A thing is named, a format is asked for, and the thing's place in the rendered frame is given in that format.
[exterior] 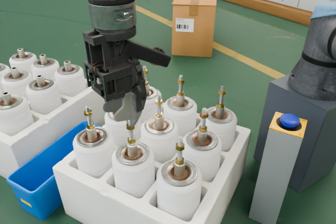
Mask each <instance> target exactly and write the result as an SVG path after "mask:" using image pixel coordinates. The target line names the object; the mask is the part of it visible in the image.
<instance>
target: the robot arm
mask: <svg viewBox="0 0 336 224"><path fill-rule="evenodd" d="M88 7H89V14H90V20H91V25H92V27H93V30H89V31H85V32H82V34H83V40H84V46H85V52H86V58H87V61H84V62H83V63H84V69H85V75H86V80H87V86H88V87H91V89H93V90H94V91H95V92H96V93H97V94H99V95H100V96H101V97H102V98H104V99H105V101H106V102H105V103H104V104H103V111H104V112H106V113H110V112H116V113H115V114H114V120H115V121H116V122H121V121H126V122H127V123H128V120H130V126H131V127H133V126H134V125H135V124H136V123H137V122H138V120H139V118H140V116H141V114H142V110H143V109H144V107H145V103H146V99H147V91H146V85H145V81H146V80H145V77H144V72H143V67H142V65H141V64H140V61H139V60H143V61H146V62H149V63H150V64H151V65H153V66H162V67H165V68H166V67H168V65H169V63H170V61H171V56H170V55H168V54H166V53H165V52H164V50H163V49H161V48H159V47H150V46H147V45H145V44H142V43H139V42H136V41H134V40H131V39H130V38H132V37H134V36H135V35H136V33H137V32H136V23H137V17H136V1H135V0H88ZM138 59H139V60H138ZM88 71H89V72H88ZM89 79H90V81H89ZM288 85H289V86H290V88H292V89H293V90H294V91H295V92H297V93H299V94H301V95H303V96H306V97H308V98H312V99H316V100H323V101H334V100H336V1H328V2H321V3H319V4H317V5H316V6H315V7H314V10H313V13H312V16H311V17H310V23H309V27H308V31H307V35H306V39H305V42H304V46H303V50H302V54H301V57H300V59H299V60H298V62H297V63H296V65H295V66H294V68H293V69H292V71H291V72H290V74H289V78H288Z"/></svg>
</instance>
